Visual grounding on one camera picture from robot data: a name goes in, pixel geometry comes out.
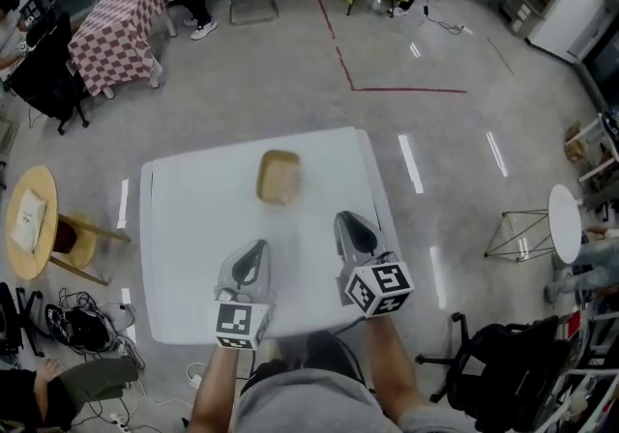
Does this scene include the red floor tape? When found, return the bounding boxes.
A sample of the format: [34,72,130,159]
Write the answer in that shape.
[313,0,468,96]

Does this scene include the round white side table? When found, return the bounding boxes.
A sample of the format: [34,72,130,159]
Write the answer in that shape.
[483,183,584,266]

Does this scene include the black office chair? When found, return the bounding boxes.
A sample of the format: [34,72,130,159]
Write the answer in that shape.
[415,310,584,433]
[8,10,92,136]

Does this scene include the round wooden table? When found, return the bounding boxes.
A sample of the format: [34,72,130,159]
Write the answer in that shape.
[4,164,60,281]

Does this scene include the white power adapter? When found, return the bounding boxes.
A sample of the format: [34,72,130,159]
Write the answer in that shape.
[186,361,205,390]

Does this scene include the person's black trousers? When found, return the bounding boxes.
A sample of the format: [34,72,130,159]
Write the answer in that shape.
[249,331,371,387]

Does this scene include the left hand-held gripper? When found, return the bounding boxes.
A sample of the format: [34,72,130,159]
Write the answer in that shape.
[213,240,277,352]

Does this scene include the white metal rack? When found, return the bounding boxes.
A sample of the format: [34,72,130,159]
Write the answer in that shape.
[576,110,619,187]

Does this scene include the white cushion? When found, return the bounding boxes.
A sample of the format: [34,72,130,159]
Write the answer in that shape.
[9,188,49,254]

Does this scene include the person's grey shirt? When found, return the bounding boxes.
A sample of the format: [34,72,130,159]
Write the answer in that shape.
[233,366,487,433]

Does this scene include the black cable with power strip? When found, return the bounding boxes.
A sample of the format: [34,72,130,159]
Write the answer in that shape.
[421,0,474,37]

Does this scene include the person's right forearm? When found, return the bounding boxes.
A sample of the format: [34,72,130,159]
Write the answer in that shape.
[362,312,439,423]

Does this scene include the wooden stool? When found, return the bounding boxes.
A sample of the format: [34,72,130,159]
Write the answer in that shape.
[49,212,133,288]

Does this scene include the cardboard box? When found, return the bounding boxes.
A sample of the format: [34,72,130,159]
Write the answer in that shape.
[563,121,589,162]

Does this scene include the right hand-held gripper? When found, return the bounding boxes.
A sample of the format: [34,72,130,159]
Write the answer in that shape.
[333,211,417,320]

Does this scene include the person's left forearm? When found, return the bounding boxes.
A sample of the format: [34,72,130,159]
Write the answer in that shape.
[187,341,255,433]

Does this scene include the checkered cloth table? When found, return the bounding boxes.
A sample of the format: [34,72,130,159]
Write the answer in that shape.
[67,0,171,100]

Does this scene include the tangle of black cables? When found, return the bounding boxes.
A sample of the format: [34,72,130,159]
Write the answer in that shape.
[44,288,147,370]

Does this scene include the white power strip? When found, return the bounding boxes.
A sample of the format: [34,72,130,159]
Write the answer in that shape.
[108,411,133,433]

